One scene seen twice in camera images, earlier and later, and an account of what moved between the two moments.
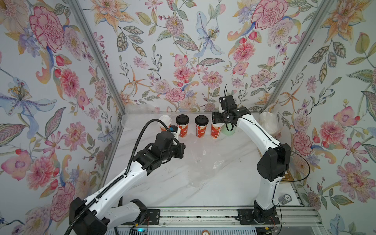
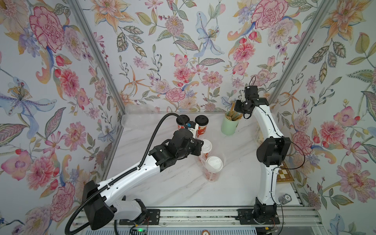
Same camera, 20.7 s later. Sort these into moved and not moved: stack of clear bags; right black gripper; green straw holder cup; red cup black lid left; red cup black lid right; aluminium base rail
Moved: right black gripper
Not moved: stack of clear bags; green straw holder cup; aluminium base rail; red cup black lid left; red cup black lid right
